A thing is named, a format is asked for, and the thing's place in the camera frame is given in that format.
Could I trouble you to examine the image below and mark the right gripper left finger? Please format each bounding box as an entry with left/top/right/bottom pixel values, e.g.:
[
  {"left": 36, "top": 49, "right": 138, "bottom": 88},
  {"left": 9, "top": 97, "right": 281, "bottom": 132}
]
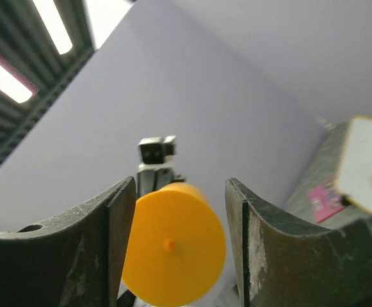
[{"left": 0, "top": 177, "right": 136, "bottom": 306}]

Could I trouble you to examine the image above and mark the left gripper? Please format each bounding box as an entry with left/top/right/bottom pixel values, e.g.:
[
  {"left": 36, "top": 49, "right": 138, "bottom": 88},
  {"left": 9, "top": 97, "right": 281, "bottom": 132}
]
[{"left": 136, "top": 168, "right": 186, "bottom": 195}]

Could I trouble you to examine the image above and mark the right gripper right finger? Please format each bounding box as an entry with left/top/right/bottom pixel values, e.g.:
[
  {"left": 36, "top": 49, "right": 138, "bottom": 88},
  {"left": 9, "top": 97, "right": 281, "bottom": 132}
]
[{"left": 225, "top": 178, "right": 372, "bottom": 306}]

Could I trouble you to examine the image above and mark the orange wine glass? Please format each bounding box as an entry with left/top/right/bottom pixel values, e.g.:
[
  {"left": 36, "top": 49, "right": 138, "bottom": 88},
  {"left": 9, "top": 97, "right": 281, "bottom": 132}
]
[{"left": 122, "top": 182, "right": 227, "bottom": 306}]

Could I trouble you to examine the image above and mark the pink card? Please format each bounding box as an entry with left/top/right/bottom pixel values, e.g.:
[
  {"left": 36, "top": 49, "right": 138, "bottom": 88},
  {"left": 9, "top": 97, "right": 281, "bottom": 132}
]
[{"left": 308, "top": 177, "right": 345, "bottom": 223}]

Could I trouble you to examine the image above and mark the gold framed whiteboard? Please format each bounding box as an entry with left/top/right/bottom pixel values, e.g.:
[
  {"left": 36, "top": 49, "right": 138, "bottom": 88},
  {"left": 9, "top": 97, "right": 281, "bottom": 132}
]
[{"left": 335, "top": 116, "right": 372, "bottom": 214}]

